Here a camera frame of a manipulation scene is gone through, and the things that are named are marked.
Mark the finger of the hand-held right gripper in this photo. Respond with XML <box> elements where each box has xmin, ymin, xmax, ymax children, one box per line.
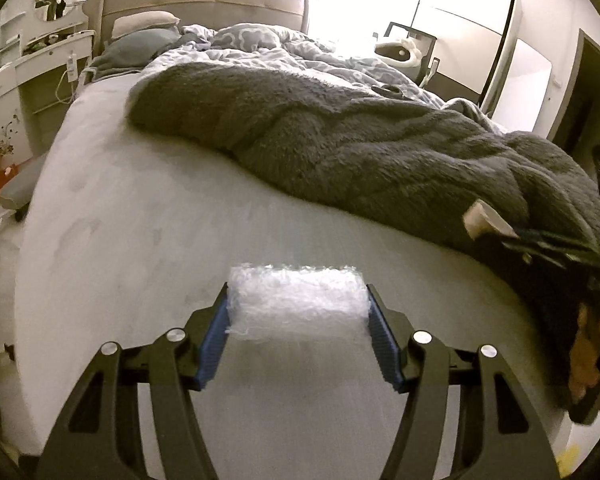
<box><xmin>500</xmin><ymin>227</ymin><xmax>600</xmax><ymax>288</ymax></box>

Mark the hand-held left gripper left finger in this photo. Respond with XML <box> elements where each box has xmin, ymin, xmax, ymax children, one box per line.
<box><xmin>36</xmin><ymin>282</ymin><xmax>229</xmax><ymax>480</ymax></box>

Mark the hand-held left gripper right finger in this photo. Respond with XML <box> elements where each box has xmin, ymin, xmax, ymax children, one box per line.
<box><xmin>366</xmin><ymin>283</ymin><xmax>561</xmax><ymax>480</ymax></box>

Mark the brown cardboard tube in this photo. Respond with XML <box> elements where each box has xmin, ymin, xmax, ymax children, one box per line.
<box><xmin>462</xmin><ymin>199</ymin><xmax>520</xmax><ymax>239</ymax></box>

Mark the clear bubble wrap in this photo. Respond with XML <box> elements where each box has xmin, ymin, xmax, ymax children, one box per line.
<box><xmin>225</xmin><ymin>262</ymin><xmax>372</xmax><ymax>343</ymax></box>

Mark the person's right hand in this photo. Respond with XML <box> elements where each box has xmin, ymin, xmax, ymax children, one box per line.
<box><xmin>568</xmin><ymin>304</ymin><xmax>600</xmax><ymax>402</ymax></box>

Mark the dark doorway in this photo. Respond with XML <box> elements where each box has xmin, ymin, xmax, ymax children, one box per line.
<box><xmin>549</xmin><ymin>29</ymin><xmax>600</xmax><ymax>157</ymax></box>

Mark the bed with grey sheet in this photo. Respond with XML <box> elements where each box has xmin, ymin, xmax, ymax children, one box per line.
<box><xmin>12</xmin><ymin>74</ymin><xmax>571</xmax><ymax>480</ymax></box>

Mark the grey fuzzy blanket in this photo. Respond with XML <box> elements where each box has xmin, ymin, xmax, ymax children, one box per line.
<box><xmin>127</xmin><ymin>60</ymin><xmax>600</xmax><ymax>286</ymax></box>

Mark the black chair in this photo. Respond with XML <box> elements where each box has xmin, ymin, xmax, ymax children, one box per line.
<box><xmin>375</xmin><ymin>21</ymin><xmax>440</xmax><ymax>86</ymax></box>

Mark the grey padded stool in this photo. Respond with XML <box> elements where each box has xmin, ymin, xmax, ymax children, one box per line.
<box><xmin>0</xmin><ymin>152</ymin><xmax>48</xmax><ymax>211</ymax></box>

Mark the white plush cushion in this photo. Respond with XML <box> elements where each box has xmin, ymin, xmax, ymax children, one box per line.
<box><xmin>374</xmin><ymin>35</ymin><xmax>422</xmax><ymax>67</ymax></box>

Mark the red object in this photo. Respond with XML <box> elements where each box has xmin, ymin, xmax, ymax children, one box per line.
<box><xmin>0</xmin><ymin>164</ymin><xmax>20</xmax><ymax>197</ymax></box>

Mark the grey pillow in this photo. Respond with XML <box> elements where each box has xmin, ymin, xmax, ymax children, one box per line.
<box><xmin>91</xmin><ymin>27</ymin><xmax>183</xmax><ymax>75</ymax></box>

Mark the grey patterned duvet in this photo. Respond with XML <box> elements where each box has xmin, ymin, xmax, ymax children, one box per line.
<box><xmin>145</xmin><ymin>22</ymin><xmax>506</xmax><ymax>133</ymax></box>

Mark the white dresser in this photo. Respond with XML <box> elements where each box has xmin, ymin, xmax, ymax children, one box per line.
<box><xmin>0</xmin><ymin>30</ymin><xmax>98</xmax><ymax>171</ymax></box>

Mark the cream pillow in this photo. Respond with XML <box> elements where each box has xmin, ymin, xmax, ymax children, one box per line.
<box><xmin>111</xmin><ymin>10</ymin><xmax>181</xmax><ymax>38</ymax></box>

